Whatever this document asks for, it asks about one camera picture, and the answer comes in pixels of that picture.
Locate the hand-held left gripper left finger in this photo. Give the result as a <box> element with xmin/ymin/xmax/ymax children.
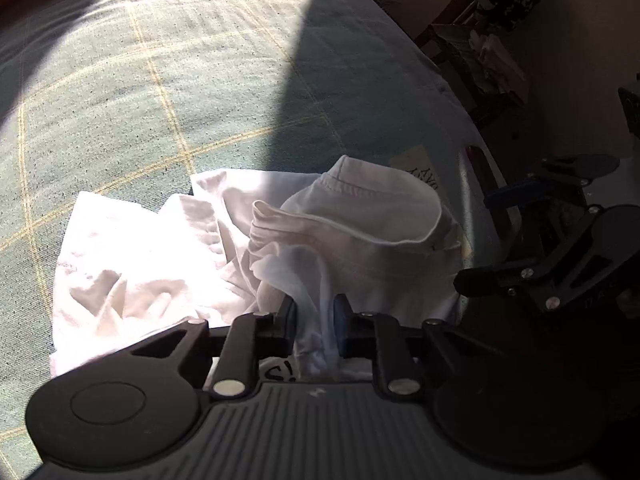
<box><xmin>129</xmin><ymin>297</ymin><xmax>299</xmax><ymax>401</ymax></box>

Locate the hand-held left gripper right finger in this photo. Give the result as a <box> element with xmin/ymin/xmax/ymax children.
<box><xmin>332</xmin><ymin>294</ymin><xmax>482</xmax><ymax>397</ymax></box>

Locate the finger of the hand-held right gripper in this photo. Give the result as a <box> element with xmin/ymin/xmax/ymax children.
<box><xmin>454</xmin><ymin>204</ymin><xmax>640</xmax><ymax>314</ymax></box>
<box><xmin>484</xmin><ymin>156</ymin><xmax>621</xmax><ymax>211</ymax></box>

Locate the white printed t-shirt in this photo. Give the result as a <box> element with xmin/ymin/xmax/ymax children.
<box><xmin>49</xmin><ymin>155</ymin><xmax>473</xmax><ymax>386</ymax></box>

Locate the yellow sheet label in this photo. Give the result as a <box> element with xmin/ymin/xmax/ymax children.
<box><xmin>389</xmin><ymin>145</ymin><xmax>441</xmax><ymax>191</ymax></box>

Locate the wooden chair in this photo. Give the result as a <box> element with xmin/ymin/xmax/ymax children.
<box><xmin>415</xmin><ymin>0</ymin><xmax>531</xmax><ymax>131</ymax></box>

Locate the bed frame rail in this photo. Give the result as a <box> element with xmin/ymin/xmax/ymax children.
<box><xmin>462</xmin><ymin>144</ymin><xmax>511</xmax><ymax>241</ymax></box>

